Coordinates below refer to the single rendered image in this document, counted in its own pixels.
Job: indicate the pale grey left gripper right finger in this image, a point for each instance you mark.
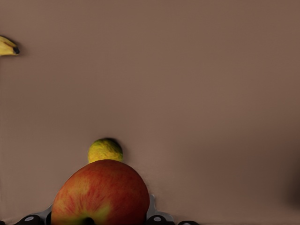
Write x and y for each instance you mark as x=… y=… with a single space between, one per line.
x=156 y=219

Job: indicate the yellow green lemon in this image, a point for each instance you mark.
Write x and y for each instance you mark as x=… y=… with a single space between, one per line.
x=105 y=150

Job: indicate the red yellow apple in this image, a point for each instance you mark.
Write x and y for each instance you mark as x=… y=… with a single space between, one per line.
x=100 y=192

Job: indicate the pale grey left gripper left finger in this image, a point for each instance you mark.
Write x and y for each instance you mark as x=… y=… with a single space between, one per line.
x=38 y=216

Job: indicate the yellow banana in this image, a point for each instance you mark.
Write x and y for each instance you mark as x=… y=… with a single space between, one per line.
x=7 y=47

